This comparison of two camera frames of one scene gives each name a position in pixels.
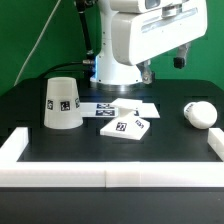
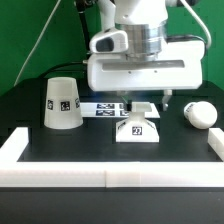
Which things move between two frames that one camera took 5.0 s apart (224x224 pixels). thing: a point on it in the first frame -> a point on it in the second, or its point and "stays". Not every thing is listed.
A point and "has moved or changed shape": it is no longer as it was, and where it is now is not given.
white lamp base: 128,125 has moved or changed shape
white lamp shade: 63,104 stays
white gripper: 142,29 -> 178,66
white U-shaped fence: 108,174 stays
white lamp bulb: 200,114 stays
